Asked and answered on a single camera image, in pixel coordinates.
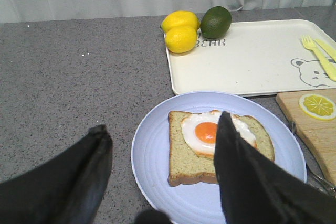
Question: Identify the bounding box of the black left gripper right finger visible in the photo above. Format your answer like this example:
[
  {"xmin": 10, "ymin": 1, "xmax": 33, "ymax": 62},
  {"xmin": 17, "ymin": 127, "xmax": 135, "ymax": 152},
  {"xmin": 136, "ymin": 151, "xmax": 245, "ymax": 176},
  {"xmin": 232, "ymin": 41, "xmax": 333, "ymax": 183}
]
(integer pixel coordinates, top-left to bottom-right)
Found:
[{"xmin": 214, "ymin": 112, "xmax": 335, "ymax": 223}]

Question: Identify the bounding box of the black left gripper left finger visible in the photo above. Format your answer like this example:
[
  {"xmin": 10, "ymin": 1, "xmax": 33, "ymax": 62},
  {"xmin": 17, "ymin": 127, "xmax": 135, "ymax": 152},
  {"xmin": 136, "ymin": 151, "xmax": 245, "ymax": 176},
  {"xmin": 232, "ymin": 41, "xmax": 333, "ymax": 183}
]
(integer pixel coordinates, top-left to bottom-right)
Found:
[{"xmin": 1, "ymin": 125, "xmax": 113, "ymax": 223}]

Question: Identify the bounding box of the light blue round plate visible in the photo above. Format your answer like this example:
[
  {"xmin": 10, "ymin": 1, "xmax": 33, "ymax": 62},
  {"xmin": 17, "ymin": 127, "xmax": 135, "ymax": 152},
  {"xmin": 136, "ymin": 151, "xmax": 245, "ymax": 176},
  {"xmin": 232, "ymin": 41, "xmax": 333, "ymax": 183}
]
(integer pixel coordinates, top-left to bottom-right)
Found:
[{"xmin": 131, "ymin": 91, "xmax": 307, "ymax": 223}]

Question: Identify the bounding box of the bread slice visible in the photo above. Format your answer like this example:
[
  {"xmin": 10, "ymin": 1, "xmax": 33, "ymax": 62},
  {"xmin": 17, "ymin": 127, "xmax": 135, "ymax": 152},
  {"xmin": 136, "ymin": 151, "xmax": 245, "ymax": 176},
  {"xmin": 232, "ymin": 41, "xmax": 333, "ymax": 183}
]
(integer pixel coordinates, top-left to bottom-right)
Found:
[{"xmin": 168, "ymin": 111, "xmax": 275, "ymax": 187}]

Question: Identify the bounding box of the fried egg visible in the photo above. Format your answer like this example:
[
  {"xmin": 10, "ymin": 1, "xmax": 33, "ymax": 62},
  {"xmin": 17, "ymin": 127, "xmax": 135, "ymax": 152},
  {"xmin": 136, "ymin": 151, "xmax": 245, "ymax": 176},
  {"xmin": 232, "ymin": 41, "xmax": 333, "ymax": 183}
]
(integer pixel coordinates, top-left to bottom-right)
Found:
[{"xmin": 181, "ymin": 110, "xmax": 257, "ymax": 159}]

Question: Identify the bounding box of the cream bear tray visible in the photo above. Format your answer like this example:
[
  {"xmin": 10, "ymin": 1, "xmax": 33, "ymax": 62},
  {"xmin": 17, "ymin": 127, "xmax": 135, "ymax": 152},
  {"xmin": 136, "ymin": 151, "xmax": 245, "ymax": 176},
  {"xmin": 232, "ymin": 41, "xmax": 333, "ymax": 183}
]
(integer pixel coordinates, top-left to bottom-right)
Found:
[{"xmin": 167, "ymin": 19, "xmax": 335, "ymax": 96}]

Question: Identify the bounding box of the wooden cutting board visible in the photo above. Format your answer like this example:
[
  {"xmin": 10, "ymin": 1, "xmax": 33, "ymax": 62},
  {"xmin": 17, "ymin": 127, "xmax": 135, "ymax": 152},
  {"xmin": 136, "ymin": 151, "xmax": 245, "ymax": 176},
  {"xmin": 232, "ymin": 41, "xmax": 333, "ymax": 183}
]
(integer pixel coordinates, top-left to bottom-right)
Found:
[{"xmin": 276, "ymin": 88, "xmax": 335, "ymax": 183}]

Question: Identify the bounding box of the lemon slice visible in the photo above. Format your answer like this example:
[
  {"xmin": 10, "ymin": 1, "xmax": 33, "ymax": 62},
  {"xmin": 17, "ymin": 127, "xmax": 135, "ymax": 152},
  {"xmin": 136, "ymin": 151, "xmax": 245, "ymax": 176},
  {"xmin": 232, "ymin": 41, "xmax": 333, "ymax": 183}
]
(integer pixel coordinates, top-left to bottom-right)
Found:
[{"xmin": 299, "ymin": 93, "xmax": 335, "ymax": 121}]

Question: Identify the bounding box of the yellow plastic fork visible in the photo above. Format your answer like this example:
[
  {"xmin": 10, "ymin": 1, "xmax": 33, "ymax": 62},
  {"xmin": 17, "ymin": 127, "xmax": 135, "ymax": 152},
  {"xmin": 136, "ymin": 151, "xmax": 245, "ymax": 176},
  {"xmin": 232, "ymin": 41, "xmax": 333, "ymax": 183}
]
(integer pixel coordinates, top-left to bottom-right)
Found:
[{"xmin": 301, "ymin": 36, "xmax": 335, "ymax": 81}]

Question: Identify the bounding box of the yellow plastic knife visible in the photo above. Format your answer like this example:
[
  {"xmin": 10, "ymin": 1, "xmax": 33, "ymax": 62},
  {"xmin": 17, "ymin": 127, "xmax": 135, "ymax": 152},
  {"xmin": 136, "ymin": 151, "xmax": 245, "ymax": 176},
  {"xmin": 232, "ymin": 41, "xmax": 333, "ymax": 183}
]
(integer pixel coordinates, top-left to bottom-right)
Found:
[{"xmin": 314, "ymin": 39, "xmax": 336, "ymax": 61}]

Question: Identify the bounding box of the front yellow lemon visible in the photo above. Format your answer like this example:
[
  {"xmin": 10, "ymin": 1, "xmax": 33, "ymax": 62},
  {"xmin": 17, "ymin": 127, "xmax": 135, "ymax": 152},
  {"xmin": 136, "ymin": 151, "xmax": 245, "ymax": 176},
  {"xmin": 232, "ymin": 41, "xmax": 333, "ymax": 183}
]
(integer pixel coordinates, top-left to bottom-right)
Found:
[{"xmin": 165, "ymin": 25, "xmax": 197, "ymax": 54}]

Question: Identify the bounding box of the yellow lemon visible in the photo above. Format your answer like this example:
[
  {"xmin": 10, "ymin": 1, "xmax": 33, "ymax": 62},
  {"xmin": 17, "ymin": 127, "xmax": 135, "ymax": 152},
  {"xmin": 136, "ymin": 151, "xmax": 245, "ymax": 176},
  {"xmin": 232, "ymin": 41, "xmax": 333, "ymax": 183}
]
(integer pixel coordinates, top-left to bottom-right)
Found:
[
  {"xmin": 161, "ymin": 10, "xmax": 200, "ymax": 33},
  {"xmin": 165, "ymin": 25, "xmax": 197, "ymax": 54}
]

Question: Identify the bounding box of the green lime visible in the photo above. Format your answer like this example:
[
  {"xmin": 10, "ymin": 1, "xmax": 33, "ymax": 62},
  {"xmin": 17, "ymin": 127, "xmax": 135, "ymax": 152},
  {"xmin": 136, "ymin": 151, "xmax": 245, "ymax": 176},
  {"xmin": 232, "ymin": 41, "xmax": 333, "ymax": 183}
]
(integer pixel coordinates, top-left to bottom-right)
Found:
[{"xmin": 200, "ymin": 6, "xmax": 232, "ymax": 39}]

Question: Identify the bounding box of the rear yellow lemon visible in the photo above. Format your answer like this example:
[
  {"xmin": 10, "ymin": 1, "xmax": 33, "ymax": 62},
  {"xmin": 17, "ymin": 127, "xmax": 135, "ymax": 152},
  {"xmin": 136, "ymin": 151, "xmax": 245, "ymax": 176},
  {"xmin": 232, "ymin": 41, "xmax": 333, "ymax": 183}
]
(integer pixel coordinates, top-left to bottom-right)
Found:
[{"xmin": 161, "ymin": 10, "xmax": 200, "ymax": 33}]

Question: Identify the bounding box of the metal cutting board handle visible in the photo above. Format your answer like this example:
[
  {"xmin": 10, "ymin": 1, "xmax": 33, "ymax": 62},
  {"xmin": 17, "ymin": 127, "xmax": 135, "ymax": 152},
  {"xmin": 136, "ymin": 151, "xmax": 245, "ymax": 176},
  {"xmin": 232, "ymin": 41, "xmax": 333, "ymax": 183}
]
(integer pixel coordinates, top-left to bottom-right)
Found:
[{"xmin": 289, "ymin": 121, "xmax": 335, "ymax": 198}]

